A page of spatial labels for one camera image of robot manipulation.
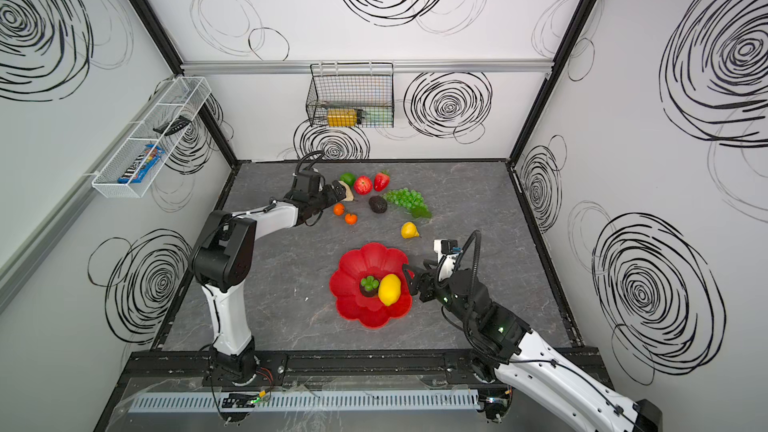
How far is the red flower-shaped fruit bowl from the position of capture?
0.81 metres

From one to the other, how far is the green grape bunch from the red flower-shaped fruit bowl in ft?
0.59

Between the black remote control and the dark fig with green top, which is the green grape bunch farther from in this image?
the black remote control

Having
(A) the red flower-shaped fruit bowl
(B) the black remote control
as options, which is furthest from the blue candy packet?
(A) the red flower-shaped fruit bowl

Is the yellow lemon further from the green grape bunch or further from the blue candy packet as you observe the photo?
the blue candy packet

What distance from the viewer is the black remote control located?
2.53ft

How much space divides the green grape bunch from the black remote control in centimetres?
65

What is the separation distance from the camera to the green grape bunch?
3.41ft
